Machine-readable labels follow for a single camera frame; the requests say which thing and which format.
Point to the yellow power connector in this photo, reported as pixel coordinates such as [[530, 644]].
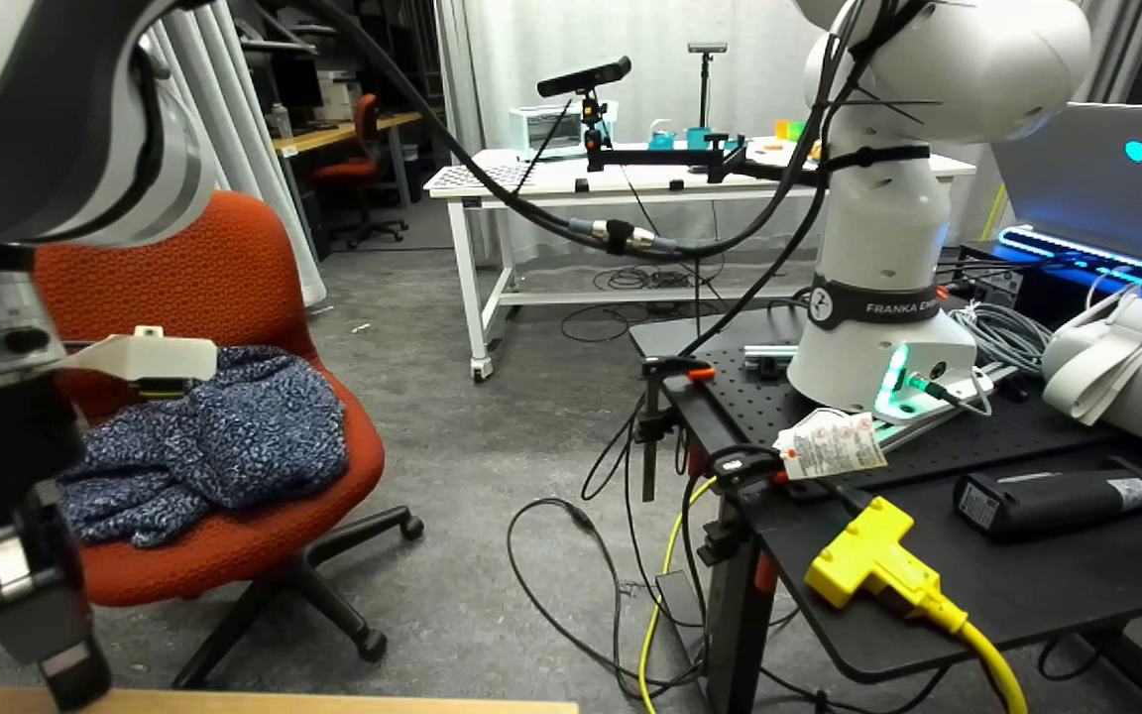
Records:
[[870, 558]]

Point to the white VR headset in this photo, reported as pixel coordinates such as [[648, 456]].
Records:
[[1096, 365]]

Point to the crumpled white packet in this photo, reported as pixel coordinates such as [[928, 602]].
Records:
[[830, 441]]

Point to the black robot table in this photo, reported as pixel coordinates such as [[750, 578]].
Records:
[[1019, 591]]

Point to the white table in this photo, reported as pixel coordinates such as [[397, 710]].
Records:
[[492, 247]]

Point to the red orange office chair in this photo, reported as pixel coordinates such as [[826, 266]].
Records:
[[233, 279]]

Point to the blue speckled cloth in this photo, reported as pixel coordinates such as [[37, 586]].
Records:
[[261, 430]]

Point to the open laptop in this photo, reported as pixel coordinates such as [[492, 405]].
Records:
[[1076, 207]]

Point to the black handheld device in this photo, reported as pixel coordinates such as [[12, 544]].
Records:
[[1025, 504]]

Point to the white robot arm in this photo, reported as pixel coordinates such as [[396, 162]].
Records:
[[97, 150]]

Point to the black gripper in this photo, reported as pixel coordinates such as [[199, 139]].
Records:
[[44, 611]]

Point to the black stereo camera on stand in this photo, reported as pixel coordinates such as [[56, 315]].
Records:
[[585, 81]]

